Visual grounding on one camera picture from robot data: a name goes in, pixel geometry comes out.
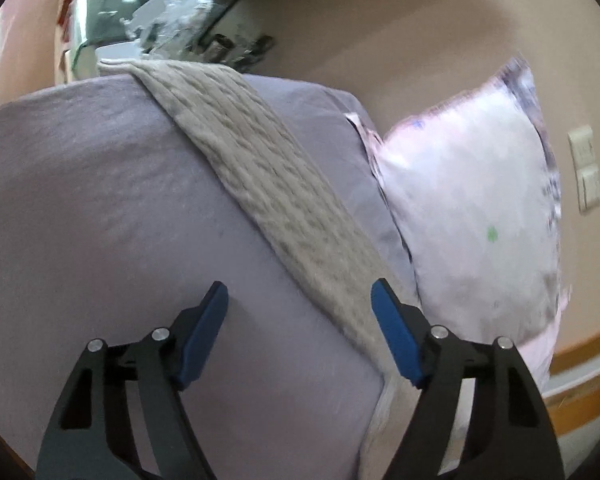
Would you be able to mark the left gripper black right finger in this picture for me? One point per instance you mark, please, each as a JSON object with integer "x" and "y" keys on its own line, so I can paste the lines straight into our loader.
{"x": 479, "y": 415}

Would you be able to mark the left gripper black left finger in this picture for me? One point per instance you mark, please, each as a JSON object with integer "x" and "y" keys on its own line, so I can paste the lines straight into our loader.
{"x": 90, "y": 435}

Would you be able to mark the beige cable-knit sweater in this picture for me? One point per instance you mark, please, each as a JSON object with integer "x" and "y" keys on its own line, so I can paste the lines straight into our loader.
{"x": 290, "y": 155}

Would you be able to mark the lavender bed sheet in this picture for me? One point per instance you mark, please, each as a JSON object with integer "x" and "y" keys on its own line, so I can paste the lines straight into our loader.
{"x": 110, "y": 224}

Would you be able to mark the pink tree-print pillow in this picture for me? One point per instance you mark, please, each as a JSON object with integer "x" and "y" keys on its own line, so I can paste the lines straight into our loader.
{"x": 473, "y": 188}

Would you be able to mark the wooden bed frame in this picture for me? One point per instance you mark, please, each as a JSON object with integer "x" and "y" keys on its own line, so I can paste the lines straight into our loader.
{"x": 573, "y": 392}

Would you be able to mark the white wall switch panel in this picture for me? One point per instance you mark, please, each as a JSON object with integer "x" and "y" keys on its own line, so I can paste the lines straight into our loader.
{"x": 586, "y": 168}

